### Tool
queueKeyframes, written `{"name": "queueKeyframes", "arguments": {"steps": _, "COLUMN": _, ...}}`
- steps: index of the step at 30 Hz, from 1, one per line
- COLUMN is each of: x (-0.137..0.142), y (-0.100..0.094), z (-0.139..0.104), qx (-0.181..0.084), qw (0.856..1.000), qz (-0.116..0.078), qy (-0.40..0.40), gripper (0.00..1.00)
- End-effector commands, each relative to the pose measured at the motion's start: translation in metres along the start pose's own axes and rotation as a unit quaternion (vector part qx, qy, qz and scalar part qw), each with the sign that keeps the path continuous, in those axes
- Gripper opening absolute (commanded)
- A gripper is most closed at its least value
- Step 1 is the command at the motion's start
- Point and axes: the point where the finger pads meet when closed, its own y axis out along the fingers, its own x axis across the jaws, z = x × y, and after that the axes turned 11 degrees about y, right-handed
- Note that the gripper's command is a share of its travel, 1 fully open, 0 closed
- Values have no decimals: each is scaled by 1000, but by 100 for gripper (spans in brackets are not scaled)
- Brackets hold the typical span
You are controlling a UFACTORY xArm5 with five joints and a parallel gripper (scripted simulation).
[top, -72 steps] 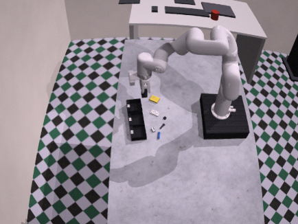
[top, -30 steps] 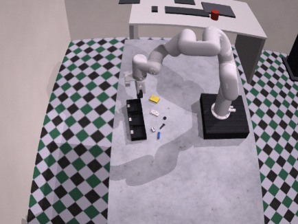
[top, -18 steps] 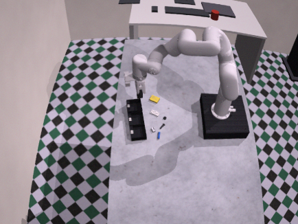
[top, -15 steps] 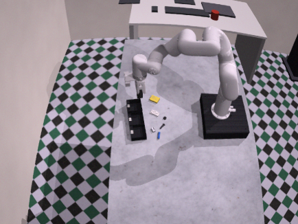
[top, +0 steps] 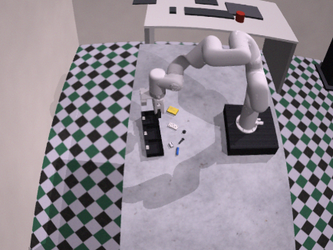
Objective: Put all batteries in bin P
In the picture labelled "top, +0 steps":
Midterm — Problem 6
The black rack of bins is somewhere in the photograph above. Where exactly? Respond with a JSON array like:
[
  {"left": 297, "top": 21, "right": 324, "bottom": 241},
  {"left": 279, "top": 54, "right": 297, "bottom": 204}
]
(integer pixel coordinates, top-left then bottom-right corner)
[{"left": 141, "top": 110, "right": 164, "bottom": 158}]

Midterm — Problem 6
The white domino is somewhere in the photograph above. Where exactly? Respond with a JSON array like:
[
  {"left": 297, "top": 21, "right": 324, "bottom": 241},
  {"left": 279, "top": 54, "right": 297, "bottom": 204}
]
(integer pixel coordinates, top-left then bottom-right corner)
[{"left": 168, "top": 123, "right": 179, "bottom": 130}]

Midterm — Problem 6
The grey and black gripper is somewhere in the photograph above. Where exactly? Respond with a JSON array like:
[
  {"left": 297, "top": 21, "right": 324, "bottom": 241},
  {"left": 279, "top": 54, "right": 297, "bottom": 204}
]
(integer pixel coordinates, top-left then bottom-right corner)
[{"left": 152, "top": 96, "right": 165, "bottom": 119}]

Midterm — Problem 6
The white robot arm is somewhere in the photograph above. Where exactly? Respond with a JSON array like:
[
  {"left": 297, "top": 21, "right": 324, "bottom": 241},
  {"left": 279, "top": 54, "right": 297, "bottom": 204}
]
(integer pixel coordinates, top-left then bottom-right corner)
[{"left": 140, "top": 31, "right": 269, "bottom": 133}]

